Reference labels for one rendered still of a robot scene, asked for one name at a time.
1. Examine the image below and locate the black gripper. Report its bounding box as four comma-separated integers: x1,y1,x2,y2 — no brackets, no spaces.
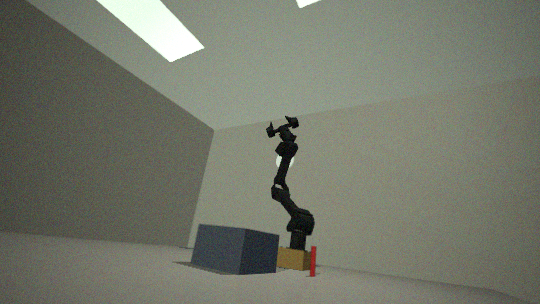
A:
266,116,299,138

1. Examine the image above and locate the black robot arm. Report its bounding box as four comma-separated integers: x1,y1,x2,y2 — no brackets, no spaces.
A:
271,132,315,251

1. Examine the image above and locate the red peg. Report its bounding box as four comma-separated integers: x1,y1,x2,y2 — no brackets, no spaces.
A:
310,246,317,277

